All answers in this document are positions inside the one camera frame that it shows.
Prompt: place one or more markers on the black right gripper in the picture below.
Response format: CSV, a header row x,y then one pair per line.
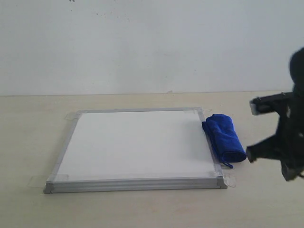
x,y
290,132

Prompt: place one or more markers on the blue microfibre cloth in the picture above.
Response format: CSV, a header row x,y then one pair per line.
x,y
224,140

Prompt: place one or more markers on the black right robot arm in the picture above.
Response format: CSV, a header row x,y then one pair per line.
x,y
296,69

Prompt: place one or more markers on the white board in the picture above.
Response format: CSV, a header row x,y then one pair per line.
x,y
135,149

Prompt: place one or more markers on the clear tape front right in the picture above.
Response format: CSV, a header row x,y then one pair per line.
x,y
224,180

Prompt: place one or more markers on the clear tape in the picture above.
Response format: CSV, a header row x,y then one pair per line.
x,y
73,115
199,110
41,181
224,180

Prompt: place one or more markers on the clear tape back right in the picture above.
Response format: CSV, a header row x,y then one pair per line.
x,y
199,110

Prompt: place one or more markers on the clear tape back left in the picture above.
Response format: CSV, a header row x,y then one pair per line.
x,y
73,115

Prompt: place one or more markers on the clear tape front left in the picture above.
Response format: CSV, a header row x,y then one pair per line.
x,y
41,181

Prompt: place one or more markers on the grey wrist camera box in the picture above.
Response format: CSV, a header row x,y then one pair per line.
x,y
272,103

